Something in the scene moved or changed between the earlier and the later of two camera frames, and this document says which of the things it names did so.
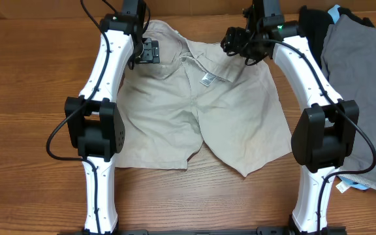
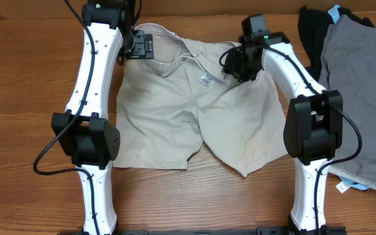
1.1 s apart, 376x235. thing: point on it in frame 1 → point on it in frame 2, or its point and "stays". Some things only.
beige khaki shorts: (197, 95) stays
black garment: (313, 23) stays
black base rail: (260, 230) stays
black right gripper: (232, 42) → (230, 67)
